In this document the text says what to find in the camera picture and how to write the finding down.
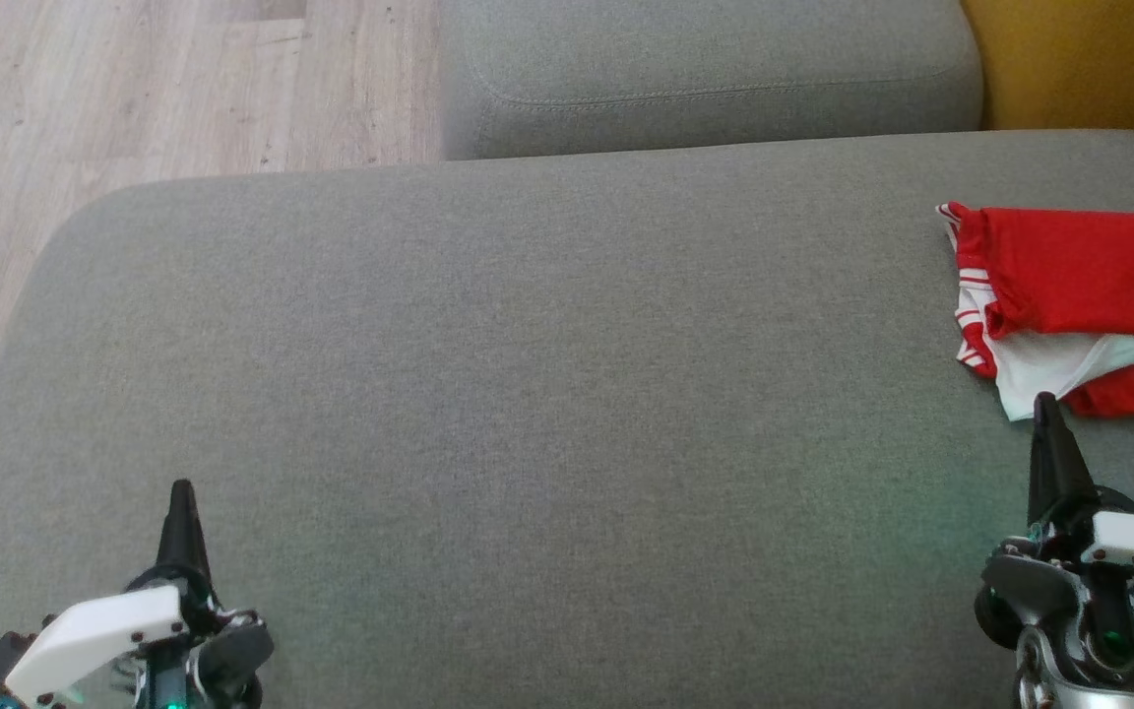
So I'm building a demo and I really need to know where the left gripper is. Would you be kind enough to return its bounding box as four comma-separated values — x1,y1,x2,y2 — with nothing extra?
4,480,278,709

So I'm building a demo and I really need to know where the red Bulls basketball jersey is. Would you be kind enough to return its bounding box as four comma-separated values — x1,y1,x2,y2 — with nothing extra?
936,202,1134,422

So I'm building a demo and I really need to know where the grey sofa chaise cushion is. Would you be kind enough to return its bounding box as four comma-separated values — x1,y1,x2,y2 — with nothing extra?
0,128,1134,709

